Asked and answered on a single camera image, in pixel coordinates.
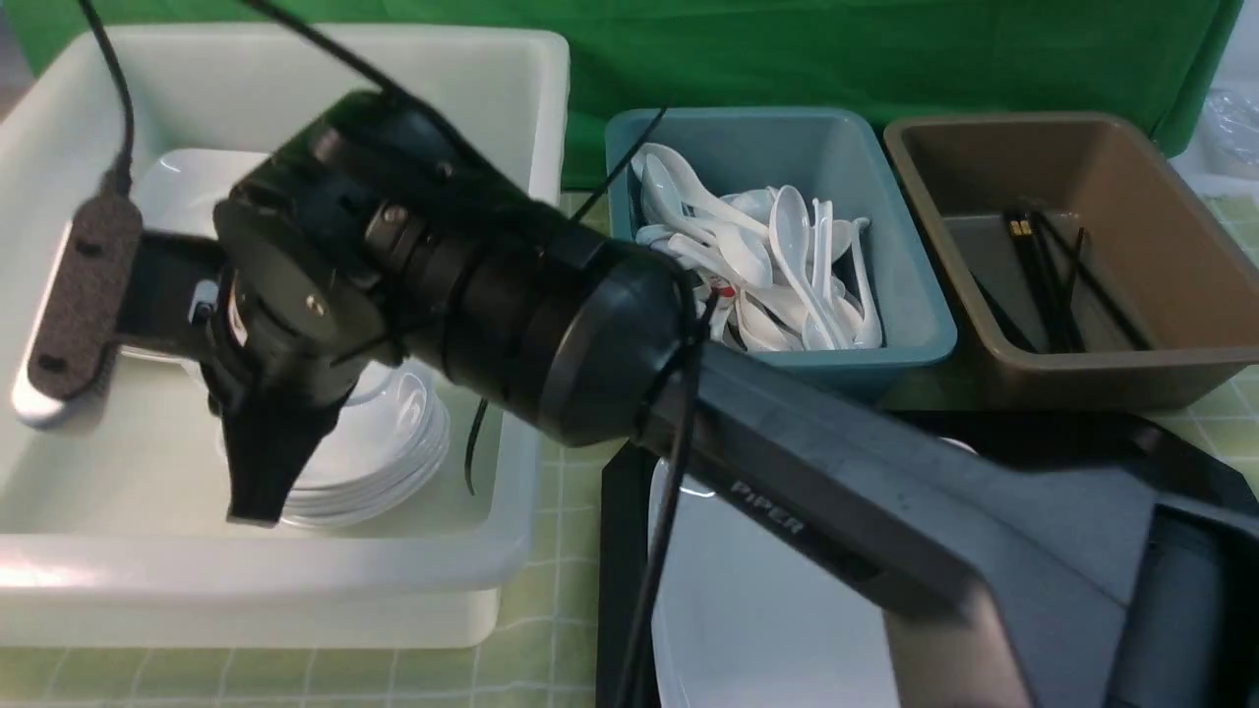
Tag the large white square plate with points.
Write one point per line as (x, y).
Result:
(743, 621)

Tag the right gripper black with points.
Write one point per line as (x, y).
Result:
(300, 323)

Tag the black chopsticks in bin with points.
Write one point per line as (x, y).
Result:
(1041, 279)

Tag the green backdrop cloth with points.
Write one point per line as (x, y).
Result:
(1149, 62)

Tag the teal plastic bin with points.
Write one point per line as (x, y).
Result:
(830, 155)

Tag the pile of white spoons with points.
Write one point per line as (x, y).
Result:
(788, 274)

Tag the large white plastic tub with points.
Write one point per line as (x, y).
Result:
(118, 537)

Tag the stack of small white bowls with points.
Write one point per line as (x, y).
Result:
(391, 437)

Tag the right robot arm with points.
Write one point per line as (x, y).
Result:
(380, 233)

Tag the green checkered tablecloth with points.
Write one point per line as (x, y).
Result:
(541, 654)

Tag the black serving tray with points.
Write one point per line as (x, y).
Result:
(1028, 441)

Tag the brown plastic bin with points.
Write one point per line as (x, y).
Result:
(1187, 280)

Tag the stack of white square plates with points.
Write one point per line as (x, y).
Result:
(178, 193)

